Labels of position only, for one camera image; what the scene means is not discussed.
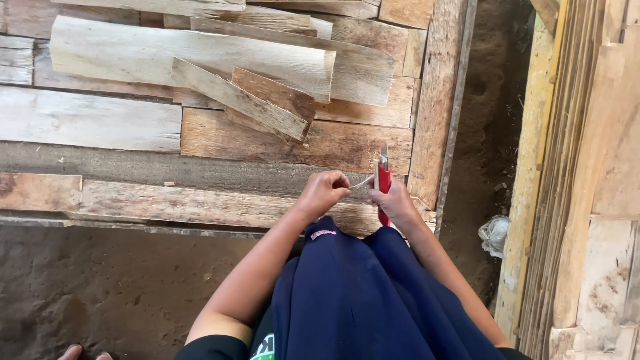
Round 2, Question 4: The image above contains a person's right hand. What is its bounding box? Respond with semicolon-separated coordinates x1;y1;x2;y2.
367;177;425;232

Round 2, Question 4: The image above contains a person's left hand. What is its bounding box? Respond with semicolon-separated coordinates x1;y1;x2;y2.
291;170;353;222

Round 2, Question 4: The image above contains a red utility knife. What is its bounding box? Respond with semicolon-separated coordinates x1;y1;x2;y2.
374;145;393;228

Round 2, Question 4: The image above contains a thin white strip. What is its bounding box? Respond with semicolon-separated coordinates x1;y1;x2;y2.
349;159;380;191

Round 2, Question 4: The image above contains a navy blue headscarf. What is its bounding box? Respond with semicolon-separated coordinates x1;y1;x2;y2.
270;216;507;360

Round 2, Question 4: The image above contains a white plastic bag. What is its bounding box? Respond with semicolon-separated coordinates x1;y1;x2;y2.
478;215;510;260

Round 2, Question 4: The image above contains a pile of wood veneer sheets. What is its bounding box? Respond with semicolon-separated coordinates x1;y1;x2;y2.
0;0;468;238

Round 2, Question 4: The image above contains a black printed shirt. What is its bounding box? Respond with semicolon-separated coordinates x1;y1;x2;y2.
174;305;277;360

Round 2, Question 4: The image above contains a stack of upright veneer sheets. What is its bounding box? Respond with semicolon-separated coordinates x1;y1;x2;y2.
494;0;640;360

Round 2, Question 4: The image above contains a person's bare foot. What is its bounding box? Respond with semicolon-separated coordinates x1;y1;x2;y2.
57;344;114;360

